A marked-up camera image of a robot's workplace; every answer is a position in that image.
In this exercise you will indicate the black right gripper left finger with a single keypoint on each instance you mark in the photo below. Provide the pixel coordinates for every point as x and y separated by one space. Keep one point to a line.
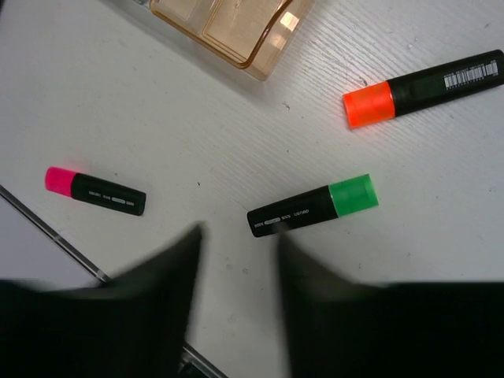
133 325

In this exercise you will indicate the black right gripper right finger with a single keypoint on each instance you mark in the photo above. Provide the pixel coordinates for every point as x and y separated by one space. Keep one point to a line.
337 327

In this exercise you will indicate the green cap highlighter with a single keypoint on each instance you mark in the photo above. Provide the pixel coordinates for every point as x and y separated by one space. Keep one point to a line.
316 206

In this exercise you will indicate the pink cap highlighter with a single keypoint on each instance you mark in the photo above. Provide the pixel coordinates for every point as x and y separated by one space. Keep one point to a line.
95 191

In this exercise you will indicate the orange cap highlighter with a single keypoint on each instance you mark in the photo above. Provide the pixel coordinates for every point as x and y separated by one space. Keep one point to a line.
424 89

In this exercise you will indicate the orange transparent plastic container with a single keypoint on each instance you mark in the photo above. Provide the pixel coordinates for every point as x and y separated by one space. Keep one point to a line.
250 35

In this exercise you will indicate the clear transparent plastic container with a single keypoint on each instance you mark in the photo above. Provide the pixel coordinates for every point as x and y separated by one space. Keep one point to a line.
123 4

